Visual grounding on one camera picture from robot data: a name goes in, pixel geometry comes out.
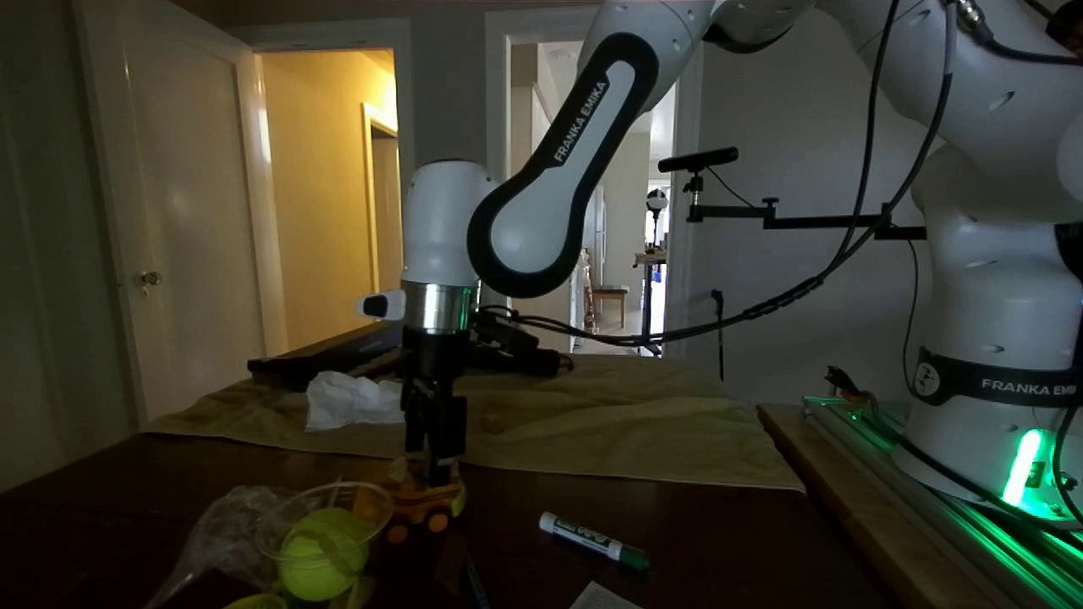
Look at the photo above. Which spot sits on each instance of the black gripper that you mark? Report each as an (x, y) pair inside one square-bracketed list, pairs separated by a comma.
[(433, 394)]

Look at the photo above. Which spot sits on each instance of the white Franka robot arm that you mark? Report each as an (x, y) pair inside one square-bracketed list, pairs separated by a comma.
[(994, 224)]

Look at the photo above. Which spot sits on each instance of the robot base platform green light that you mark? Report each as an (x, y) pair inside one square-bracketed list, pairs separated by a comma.
[(901, 496)]

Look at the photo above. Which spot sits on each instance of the white crumpled tissue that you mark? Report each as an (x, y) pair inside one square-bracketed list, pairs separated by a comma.
[(349, 401)]

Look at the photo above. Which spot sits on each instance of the yellow-green tennis ball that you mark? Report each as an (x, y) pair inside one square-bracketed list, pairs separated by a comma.
[(321, 556)]

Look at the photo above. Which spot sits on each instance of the green white marker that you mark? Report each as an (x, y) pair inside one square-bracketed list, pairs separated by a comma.
[(585, 540)]

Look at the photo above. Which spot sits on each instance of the olive towel under keyboard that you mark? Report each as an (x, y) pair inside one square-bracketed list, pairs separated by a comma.
[(620, 427)]

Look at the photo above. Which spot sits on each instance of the small white card packet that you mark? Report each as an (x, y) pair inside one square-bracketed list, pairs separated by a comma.
[(605, 597)]

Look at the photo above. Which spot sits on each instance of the clear crumpled plastic bag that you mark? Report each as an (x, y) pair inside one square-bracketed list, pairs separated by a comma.
[(224, 530)]

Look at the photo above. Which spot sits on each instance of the white panel door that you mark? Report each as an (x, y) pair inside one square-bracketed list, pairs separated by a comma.
[(192, 224)]

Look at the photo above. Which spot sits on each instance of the round door knob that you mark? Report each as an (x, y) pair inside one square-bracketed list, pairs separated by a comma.
[(145, 277)]

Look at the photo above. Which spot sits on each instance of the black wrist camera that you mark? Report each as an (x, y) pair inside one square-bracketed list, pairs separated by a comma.
[(518, 343)]

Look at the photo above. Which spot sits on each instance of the black stereo camera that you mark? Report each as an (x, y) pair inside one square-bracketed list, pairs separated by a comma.
[(698, 157)]

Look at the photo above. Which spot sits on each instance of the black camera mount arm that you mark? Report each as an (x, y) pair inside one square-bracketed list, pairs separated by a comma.
[(814, 220)]

